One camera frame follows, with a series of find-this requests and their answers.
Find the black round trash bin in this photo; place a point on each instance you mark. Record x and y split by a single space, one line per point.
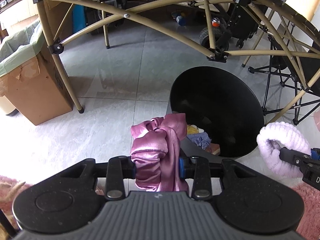
223 106

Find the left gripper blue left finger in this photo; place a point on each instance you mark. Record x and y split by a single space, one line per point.
131 169

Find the pink sponge block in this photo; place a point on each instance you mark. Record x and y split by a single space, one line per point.
213 149

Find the purple woven pouch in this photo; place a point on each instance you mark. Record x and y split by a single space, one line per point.
201 140

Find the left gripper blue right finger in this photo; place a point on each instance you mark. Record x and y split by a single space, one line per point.
184 166

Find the yellow white plush toy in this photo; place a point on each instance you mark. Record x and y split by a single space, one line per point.
192 129

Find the cardboard box with green liner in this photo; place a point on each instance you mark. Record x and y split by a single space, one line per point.
29 77

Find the pink satin cloth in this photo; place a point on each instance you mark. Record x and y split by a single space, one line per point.
155 152

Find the black folding camp chair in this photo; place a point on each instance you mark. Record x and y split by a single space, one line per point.
282 67

